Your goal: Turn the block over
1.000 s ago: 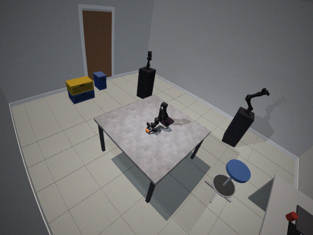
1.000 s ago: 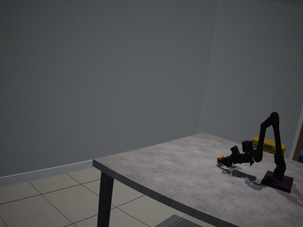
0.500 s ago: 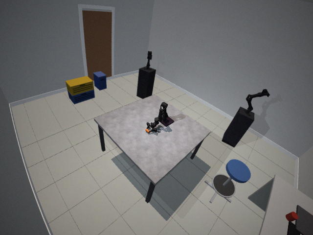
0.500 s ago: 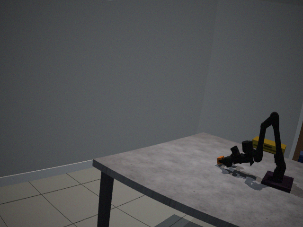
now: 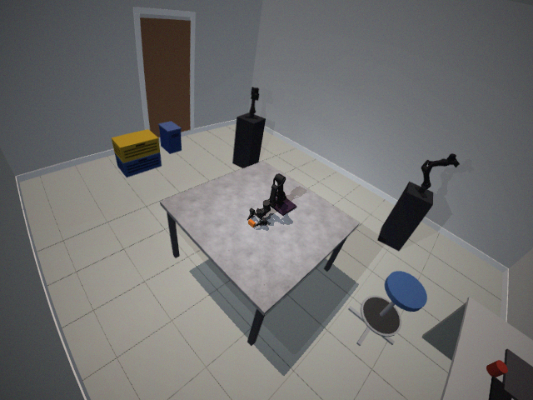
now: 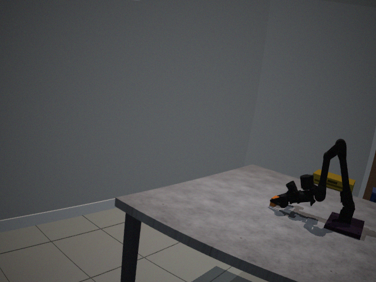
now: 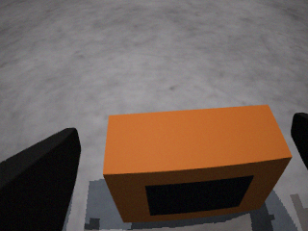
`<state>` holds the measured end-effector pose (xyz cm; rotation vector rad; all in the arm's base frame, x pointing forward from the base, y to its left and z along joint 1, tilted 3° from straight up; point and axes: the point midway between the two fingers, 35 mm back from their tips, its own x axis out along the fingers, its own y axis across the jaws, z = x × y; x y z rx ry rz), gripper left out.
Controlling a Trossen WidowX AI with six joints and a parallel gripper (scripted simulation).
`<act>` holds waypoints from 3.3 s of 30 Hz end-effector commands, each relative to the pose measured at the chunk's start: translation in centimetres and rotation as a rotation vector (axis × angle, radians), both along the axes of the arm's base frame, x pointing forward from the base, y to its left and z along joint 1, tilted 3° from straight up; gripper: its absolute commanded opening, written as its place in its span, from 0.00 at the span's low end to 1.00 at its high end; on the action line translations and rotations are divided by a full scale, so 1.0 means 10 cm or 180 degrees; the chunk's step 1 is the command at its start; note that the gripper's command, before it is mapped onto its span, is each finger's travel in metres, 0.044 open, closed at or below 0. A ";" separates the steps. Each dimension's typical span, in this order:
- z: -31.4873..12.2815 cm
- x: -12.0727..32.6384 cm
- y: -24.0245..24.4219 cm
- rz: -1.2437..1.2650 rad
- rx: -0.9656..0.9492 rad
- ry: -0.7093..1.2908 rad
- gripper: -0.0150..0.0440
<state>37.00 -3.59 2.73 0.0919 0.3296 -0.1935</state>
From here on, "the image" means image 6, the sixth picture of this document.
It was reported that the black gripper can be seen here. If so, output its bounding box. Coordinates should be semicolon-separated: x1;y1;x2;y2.
270;190;302;208

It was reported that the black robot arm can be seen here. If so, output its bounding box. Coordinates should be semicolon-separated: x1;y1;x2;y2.
286;139;355;224

